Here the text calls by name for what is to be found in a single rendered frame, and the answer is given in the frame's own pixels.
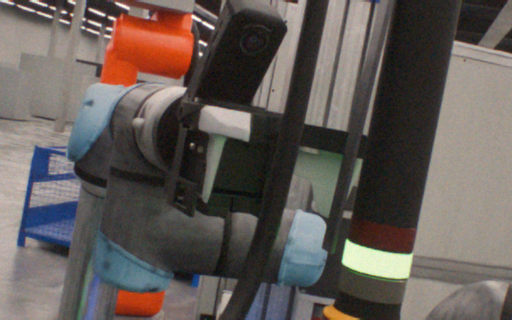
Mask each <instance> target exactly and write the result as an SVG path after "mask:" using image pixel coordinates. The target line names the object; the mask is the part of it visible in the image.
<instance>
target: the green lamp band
mask: <svg viewBox="0 0 512 320"><path fill-rule="evenodd" d="M412 254H413V253H412ZM412 254H398V255H394V253H388V252H383V251H375V250H371V249H367V248H365V247H360V246H356V245H354V244H351V243H350V241H347V240H346V244H345V249H344V258H343V263H344V264H345V266H346V267H348V268H353V269H355V270H358V271H361V272H365V273H370V274H376V275H380V276H386V278H393V279H404V278H407V277H408V276H409V272H410V264H411V259H412Z"/></svg>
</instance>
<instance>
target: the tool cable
mask: <svg viewBox="0 0 512 320"><path fill-rule="evenodd" d="M329 1H330V0H306V8H304V13H303V18H302V23H301V27H300V36H299V40H298V46H297V50H296V54H295V63H293V68H292V73H291V78H290V82H289V91H288V95H287V100H286V104H285V109H284V117H283V118H282V122H281V126H280V131H279V135H278V142H277V147H276V151H275V156H274V159H273V166H272V167H271V171H270V174H269V179H268V182H267V189H266V193H265V196H264V200H263V203H262V210H261V211H260V213H259V217H258V219H257V224H256V229H255V233H254V236H253V239H252V242H251V245H250V249H249V250H248V252H247V256H246V259H245V263H244V266H243V268H242V271H241V274H240V277H239V280H237V283H236V285H235V286H234V291H233V293H232V295H231V296H230V298H229V301H228V304H226V306H225V307H224V309H223V312H222V314H221V315H220V317H219V319H218V320H245V318H246V316H247V313H248V312H249V311H250V308H251V306H252V304H253V302H254V300H255V297H256V294H257V291H258V290H259V286H260V284H262V280H263V278H264V274H265V272H266V269H267V265H268V262H269V258H270V256H271V252H273V247H274V245H275V241H276V238H277V235H278V228H279V225H280V222H281V218H282V215H284V209H285V205H286V201H287V198H288V194H289V187H290V183H291V180H292V176H293V172H294V171H295V164H296V160H297V157H298V151H299V148H300V139H301V136H302V130H303V127H304V123H305V122H306V114H307V109H308V105H309V101H310V95H311V87H312V83H313V79H314V74H315V69H317V60H318V56H319V51H320V46H321V41H322V33H323V28H324V24H325V19H326V14H327V9H328V5H329Z"/></svg>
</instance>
